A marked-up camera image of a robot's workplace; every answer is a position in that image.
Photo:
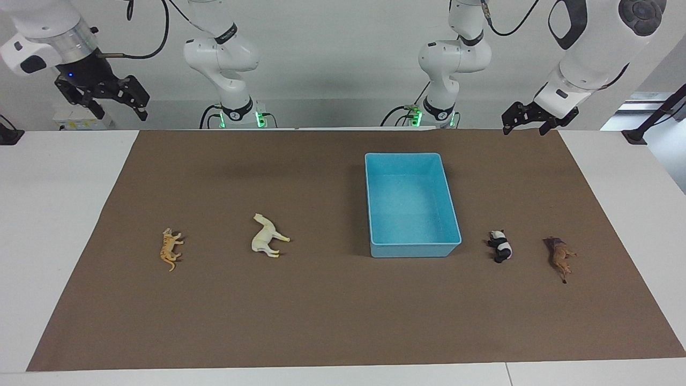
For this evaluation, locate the brown lion toy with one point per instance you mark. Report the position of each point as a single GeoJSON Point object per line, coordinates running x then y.
{"type": "Point", "coordinates": [560, 257]}

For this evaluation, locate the white cardboard box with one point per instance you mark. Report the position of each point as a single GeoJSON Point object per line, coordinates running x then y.
{"type": "Point", "coordinates": [80, 119]}

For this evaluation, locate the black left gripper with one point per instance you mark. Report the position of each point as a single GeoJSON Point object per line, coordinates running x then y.
{"type": "Point", "coordinates": [557, 113]}

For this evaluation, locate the cream white horse toy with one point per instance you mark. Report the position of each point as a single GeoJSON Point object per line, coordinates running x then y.
{"type": "Point", "coordinates": [263, 238]}

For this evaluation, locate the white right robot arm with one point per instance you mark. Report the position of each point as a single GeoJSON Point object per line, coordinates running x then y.
{"type": "Point", "coordinates": [221, 53]}

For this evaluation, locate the small black table clamp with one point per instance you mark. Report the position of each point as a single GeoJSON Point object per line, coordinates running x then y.
{"type": "Point", "coordinates": [8, 134]}

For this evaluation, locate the black white panda toy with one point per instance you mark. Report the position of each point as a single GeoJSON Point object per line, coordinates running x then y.
{"type": "Point", "coordinates": [502, 247]}

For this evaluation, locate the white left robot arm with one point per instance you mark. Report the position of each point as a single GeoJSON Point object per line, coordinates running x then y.
{"type": "Point", "coordinates": [589, 59]}

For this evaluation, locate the black clamp with slanted rod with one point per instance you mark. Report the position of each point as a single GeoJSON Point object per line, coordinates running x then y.
{"type": "Point", "coordinates": [651, 120]}

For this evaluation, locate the light blue storage box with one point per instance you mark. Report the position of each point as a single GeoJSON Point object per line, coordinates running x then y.
{"type": "Point", "coordinates": [410, 209]}

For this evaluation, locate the grey window ledge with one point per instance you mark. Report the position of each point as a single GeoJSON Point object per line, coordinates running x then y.
{"type": "Point", "coordinates": [640, 102]}

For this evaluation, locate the orange tiger toy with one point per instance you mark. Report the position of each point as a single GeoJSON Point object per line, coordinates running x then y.
{"type": "Point", "coordinates": [169, 247]}

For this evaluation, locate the brown table mat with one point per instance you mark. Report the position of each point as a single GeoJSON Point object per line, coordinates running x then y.
{"type": "Point", "coordinates": [343, 300]}

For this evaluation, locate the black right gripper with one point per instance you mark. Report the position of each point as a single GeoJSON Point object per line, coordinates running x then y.
{"type": "Point", "coordinates": [88, 72]}

